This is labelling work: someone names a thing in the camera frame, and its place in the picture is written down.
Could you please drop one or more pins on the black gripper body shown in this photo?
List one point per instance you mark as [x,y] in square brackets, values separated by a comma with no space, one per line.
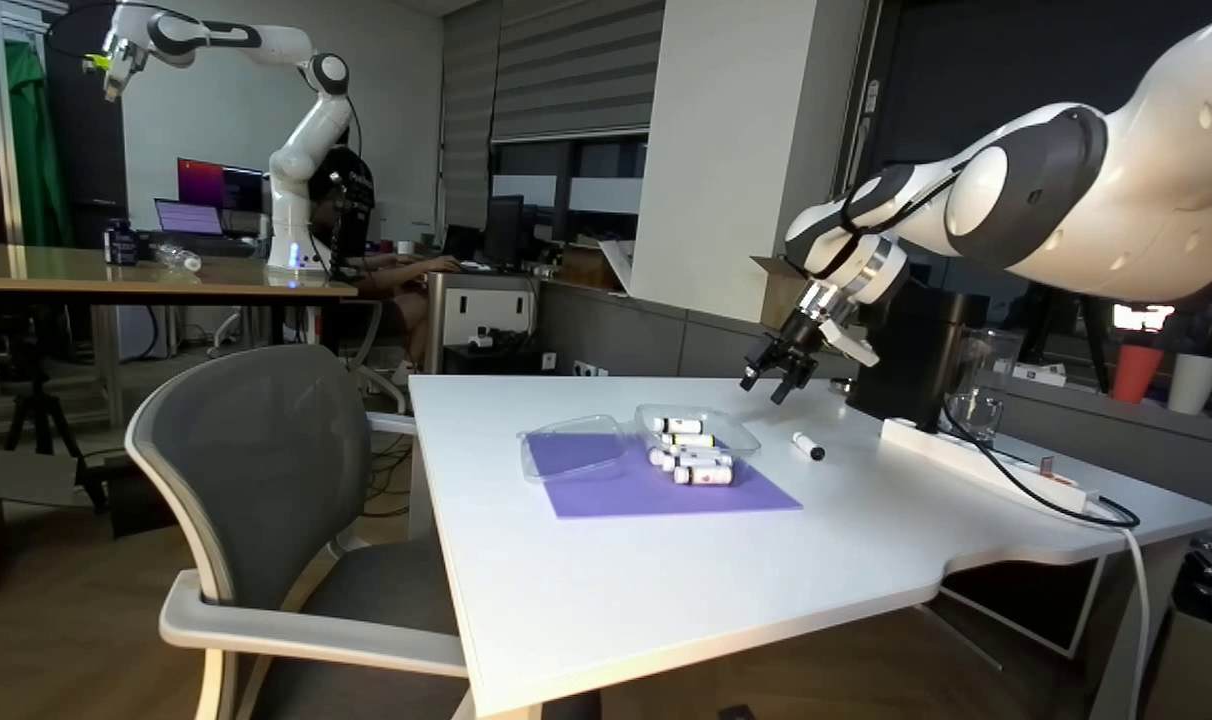
[822,324]

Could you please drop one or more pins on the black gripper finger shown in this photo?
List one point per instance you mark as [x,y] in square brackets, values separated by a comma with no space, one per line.
[792,379]
[766,362]

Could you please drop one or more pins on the white cylinder with black cap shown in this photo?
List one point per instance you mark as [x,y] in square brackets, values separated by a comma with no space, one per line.
[683,424]
[704,476]
[690,442]
[810,446]
[690,457]

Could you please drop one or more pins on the clear plastic lid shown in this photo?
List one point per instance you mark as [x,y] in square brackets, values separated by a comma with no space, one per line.
[569,446]

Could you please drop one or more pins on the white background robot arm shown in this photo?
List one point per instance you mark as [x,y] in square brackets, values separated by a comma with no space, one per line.
[296,161]

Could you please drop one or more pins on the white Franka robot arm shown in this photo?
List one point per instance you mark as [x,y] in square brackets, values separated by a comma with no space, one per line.
[1136,185]

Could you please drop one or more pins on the open laptop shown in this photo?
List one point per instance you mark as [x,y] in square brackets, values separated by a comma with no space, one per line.
[199,223]

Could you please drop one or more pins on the cardboard box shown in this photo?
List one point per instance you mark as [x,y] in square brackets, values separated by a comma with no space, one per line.
[783,292]

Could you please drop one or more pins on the purple mat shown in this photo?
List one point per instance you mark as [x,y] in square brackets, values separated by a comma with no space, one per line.
[629,497]

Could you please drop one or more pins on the white power strip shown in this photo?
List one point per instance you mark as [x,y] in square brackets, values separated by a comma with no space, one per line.
[1017,473]

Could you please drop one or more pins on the white computer case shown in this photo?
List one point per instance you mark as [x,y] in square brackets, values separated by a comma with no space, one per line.
[485,312]

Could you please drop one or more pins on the red cup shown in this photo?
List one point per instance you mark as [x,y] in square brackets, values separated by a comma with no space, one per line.
[1136,373]

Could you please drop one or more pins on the grey window blinds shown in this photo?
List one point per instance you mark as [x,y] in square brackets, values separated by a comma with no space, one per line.
[567,65]

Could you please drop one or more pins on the white cup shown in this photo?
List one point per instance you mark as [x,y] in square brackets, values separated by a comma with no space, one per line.
[1193,385]

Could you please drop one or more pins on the person in dark shirt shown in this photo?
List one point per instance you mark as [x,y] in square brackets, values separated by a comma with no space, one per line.
[347,201]

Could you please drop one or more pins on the black bag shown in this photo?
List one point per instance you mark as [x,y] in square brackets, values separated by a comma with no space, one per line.
[1199,626]

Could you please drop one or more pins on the grey mesh office chair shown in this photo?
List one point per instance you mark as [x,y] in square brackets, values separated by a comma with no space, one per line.
[265,467]

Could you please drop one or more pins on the monitor with pink screen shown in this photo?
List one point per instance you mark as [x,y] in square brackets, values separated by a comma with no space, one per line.
[210,182]

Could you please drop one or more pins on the wooden desk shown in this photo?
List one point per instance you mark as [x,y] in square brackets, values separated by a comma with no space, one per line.
[97,279]

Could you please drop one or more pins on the black tripod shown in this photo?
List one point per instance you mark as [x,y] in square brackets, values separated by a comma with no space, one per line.
[45,415]

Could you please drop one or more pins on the green cloth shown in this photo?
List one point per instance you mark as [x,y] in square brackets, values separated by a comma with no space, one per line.
[9,145]

